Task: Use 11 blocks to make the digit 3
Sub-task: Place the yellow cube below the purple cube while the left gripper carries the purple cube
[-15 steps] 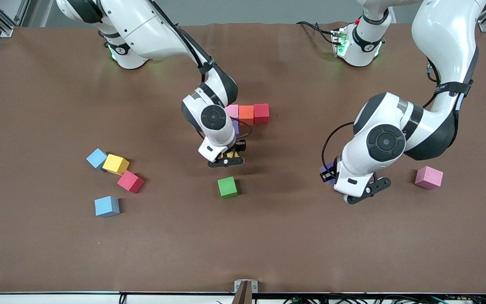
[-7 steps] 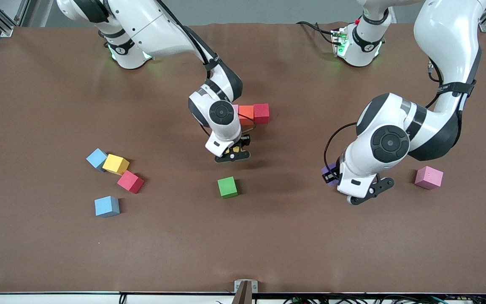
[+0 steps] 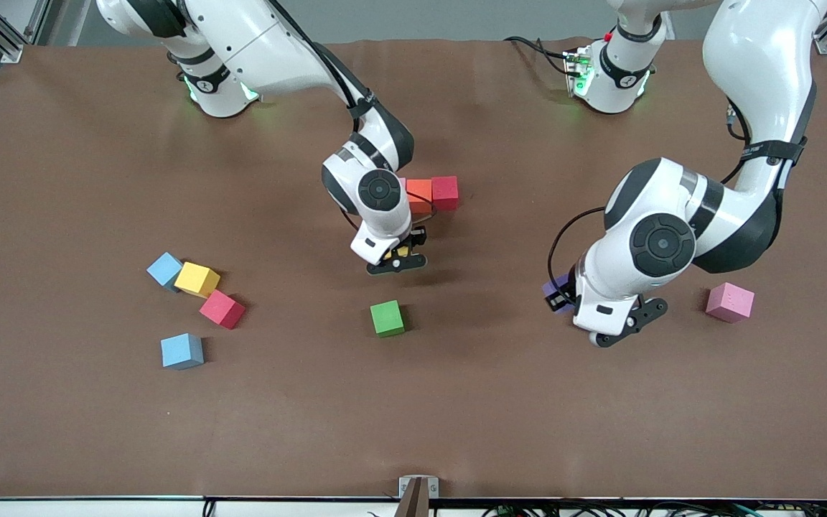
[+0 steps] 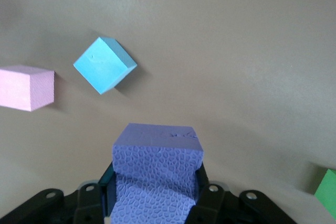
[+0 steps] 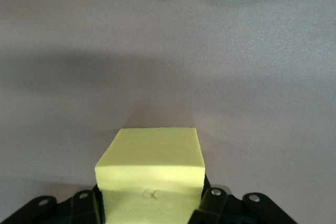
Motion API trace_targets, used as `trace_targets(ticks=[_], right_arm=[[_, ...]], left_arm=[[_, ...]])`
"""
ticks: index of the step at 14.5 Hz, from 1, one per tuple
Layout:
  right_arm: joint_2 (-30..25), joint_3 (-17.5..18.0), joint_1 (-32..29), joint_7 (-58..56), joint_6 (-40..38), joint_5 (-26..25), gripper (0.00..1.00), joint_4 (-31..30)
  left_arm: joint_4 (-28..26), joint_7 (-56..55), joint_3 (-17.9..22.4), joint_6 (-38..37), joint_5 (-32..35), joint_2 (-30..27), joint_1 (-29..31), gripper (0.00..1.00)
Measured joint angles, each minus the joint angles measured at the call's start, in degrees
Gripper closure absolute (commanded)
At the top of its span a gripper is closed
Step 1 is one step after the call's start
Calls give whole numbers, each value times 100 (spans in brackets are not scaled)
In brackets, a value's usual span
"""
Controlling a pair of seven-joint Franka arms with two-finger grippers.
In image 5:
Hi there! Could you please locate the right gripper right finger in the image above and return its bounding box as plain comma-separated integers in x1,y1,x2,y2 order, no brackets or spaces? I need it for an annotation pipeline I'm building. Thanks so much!
187,174,296,224

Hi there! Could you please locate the yellow foam cube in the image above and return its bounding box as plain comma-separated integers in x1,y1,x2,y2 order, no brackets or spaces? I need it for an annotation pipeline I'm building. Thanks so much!
93,127,206,224

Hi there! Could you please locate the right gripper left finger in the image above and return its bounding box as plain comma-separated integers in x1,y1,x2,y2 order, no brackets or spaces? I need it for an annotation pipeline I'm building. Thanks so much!
5,184,107,224

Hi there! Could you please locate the brown table mat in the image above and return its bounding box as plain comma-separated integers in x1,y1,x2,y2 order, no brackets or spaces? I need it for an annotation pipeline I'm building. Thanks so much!
0,0,336,224

